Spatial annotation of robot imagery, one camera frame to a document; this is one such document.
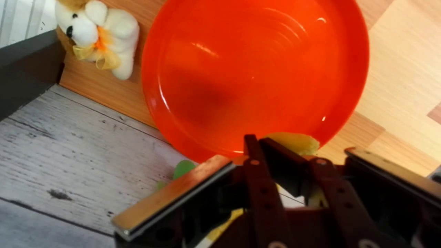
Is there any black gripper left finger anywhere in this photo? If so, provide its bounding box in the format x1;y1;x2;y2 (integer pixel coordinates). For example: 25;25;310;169
244;135;294;248

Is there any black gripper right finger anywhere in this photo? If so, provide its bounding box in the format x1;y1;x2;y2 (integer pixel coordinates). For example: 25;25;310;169
259;138;382;248

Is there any yellow carrot plushie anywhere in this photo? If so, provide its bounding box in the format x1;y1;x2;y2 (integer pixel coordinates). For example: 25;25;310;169
190;133;320;248

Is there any orange plastic plate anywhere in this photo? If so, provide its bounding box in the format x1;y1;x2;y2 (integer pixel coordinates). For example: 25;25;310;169
141;0;370;162

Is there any small white plush dog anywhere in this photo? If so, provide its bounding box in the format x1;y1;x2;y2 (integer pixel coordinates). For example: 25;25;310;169
55;0;139;82

